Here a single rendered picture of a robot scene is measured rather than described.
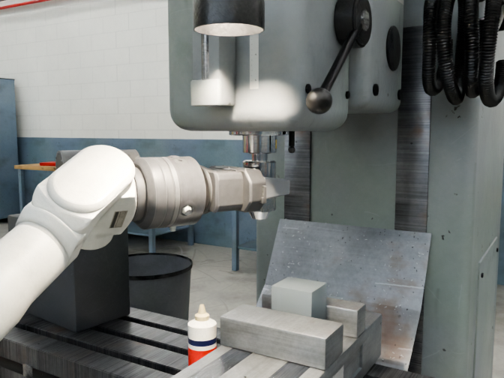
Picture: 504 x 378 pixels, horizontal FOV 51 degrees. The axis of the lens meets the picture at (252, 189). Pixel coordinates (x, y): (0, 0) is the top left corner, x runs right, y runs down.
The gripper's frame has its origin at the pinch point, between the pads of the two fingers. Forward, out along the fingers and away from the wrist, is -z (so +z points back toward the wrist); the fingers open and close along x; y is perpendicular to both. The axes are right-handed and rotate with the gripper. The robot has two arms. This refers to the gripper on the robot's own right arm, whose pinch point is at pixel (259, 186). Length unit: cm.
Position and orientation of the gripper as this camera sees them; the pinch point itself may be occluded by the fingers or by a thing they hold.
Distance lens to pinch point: 74.2
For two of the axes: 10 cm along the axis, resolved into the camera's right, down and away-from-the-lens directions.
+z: -8.3, 0.6, -5.6
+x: -5.6, -0.9, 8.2
